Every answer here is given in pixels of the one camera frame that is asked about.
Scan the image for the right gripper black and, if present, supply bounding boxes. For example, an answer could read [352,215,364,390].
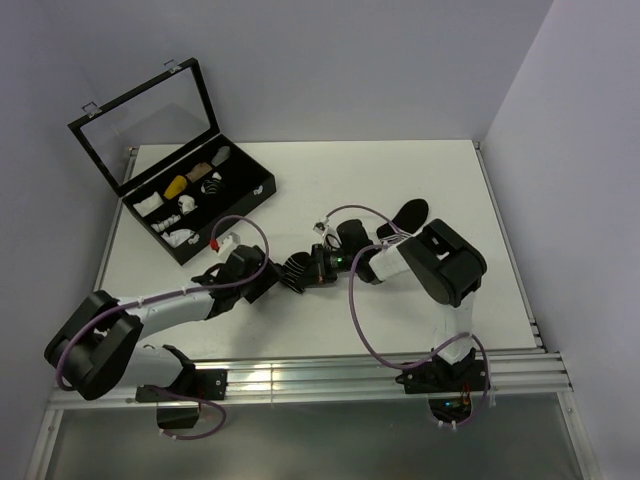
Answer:
[297,243,358,288]

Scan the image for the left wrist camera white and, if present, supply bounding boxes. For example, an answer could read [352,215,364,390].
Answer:
[209,233,241,256]

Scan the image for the black white striped rolled sock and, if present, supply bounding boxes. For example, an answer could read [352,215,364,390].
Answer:
[201,172,224,196]

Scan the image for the white crumpled sock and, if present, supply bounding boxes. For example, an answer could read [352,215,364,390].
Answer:
[161,229,195,248]

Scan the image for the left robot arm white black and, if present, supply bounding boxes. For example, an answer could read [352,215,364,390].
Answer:
[44,245,283,400]

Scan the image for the black ankle sock white cuff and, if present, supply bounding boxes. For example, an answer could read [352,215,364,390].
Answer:
[376,198,429,240]

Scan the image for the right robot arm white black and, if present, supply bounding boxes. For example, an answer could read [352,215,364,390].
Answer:
[296,219,487,390]

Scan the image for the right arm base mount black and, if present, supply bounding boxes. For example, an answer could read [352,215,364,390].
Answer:
[395,357,487,423]

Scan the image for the tan rolled sock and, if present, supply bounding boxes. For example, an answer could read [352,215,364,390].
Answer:
[185,162,213,183]

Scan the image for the black sock thin white stripes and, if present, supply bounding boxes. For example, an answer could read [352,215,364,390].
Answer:
[280,252,318,294]

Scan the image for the black display case with lid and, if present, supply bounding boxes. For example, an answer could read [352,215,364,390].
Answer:
[68,58,276,265]

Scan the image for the yellow rolled sock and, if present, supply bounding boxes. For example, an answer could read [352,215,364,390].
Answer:
[163,175,189,200]

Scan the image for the white grey rolled sock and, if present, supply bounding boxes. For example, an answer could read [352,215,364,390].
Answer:
[178,195,197,216]

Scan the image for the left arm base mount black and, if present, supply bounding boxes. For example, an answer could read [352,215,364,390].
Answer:
[134,369,227,438]

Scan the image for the aluminium frame rail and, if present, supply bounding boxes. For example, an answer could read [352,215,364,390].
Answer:
[29,349,574,411]

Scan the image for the white black patterned rolled sock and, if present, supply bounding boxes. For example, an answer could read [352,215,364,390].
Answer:
[151,215,181,233]

